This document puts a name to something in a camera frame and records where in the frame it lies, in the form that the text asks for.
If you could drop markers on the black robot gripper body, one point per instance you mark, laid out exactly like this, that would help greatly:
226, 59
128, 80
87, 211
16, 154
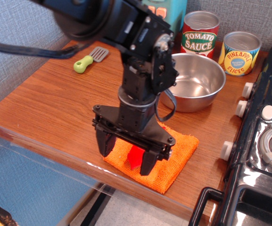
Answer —
136, 124

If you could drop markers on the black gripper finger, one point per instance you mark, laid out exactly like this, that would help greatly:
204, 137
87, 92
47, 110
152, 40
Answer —
149, 160
105, 139

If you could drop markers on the red chili pepper toy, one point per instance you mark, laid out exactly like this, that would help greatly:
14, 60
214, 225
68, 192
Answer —
135, 155

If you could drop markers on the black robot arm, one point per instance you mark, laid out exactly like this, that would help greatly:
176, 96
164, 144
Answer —
145, 42

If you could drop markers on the steel pot bowl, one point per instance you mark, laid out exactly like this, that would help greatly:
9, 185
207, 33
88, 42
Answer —
199, 81

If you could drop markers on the orange folded cloth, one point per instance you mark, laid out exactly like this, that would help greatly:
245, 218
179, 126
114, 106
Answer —
164, 172

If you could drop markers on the white stove knob lower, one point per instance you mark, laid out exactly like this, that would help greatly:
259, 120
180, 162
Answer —
226, 150

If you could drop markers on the white stove knob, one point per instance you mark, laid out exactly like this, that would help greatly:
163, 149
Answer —
241, 107
247, 89
226, 150

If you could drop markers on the white stove knob middle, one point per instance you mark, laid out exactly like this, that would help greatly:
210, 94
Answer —
241, 107

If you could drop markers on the black toy stove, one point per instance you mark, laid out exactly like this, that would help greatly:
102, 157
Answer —
246, 199

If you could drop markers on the tomato sauce can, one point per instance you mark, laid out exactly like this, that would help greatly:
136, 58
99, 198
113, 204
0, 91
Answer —
199, 33

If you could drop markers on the teal toy microwave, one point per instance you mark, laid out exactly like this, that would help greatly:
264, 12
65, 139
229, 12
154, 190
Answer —
171, 11

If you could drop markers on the white stove knob upper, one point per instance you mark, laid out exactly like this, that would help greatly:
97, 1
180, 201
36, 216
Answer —
247, 89

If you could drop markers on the pineapple slices can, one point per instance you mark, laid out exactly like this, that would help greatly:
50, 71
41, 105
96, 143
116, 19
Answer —
239, 53

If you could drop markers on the green handled grey spatula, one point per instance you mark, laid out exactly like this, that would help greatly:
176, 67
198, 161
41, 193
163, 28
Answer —
97, 55

